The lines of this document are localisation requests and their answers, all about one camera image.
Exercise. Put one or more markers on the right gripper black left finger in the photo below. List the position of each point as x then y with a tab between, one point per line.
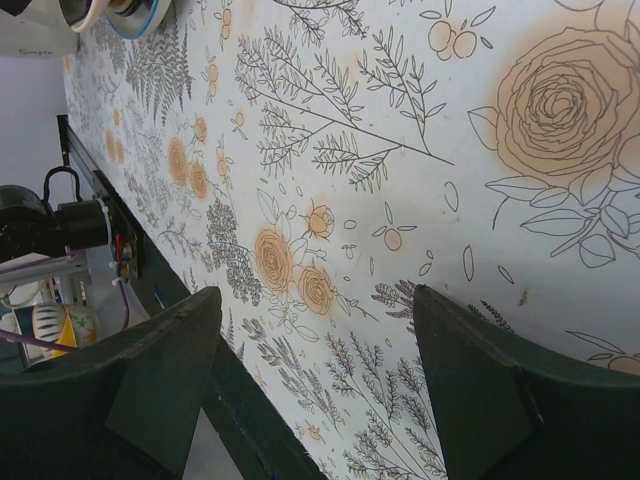
125	407

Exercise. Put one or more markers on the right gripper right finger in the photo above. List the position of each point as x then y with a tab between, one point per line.
507	408

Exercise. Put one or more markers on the floral table mat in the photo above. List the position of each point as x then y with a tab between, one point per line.
317	161

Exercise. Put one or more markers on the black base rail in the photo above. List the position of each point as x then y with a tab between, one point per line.
239	434

